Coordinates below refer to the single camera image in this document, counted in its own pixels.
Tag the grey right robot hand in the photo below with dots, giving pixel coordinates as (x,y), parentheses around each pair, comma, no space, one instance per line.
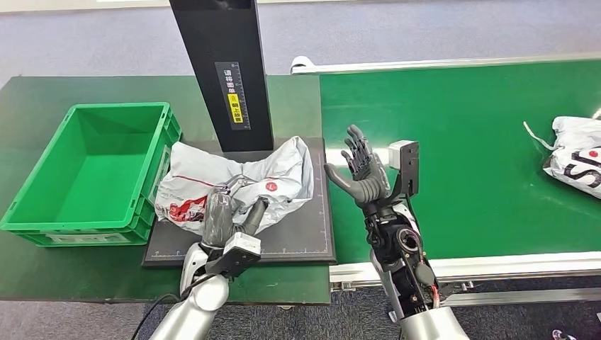
(371,180)

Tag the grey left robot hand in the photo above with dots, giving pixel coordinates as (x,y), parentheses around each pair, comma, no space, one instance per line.
(218,220)

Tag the white package with red print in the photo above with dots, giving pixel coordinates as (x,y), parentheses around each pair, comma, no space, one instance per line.
(211,173)

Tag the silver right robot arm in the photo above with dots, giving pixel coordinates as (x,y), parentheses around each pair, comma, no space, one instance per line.
(413,281)

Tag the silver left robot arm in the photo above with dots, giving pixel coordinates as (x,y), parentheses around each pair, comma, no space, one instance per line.
(197,305)

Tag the green conveyor belt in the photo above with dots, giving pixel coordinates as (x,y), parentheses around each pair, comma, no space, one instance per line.
(469,103)

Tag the white package with black print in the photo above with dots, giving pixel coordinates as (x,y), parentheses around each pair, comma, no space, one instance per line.
(577,155)

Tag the white crate label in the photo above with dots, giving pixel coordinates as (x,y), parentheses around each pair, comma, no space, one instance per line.
(159,164)
(89,238)

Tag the green plastic crate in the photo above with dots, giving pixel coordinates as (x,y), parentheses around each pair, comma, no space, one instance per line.
(94,178)

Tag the black scanner column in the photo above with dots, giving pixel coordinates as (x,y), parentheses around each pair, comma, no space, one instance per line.
(220,37)

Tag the small object on floor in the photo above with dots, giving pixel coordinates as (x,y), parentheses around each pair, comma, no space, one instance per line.
(562,335)

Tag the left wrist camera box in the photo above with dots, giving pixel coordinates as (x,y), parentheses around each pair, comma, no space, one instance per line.
(237,253)

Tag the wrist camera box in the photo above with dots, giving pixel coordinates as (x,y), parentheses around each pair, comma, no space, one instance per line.
(237,253)
(408,164)

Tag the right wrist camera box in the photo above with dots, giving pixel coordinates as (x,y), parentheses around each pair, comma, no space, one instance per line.
(408,164)

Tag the black scanner base plate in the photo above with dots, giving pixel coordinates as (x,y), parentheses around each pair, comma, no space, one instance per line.
(296,234)

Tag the silver conveyor side rail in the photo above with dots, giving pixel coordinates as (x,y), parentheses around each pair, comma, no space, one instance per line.
(540,265)
(422,65)

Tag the silver conveyor frame beam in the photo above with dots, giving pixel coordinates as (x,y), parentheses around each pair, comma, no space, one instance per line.
(540,295)

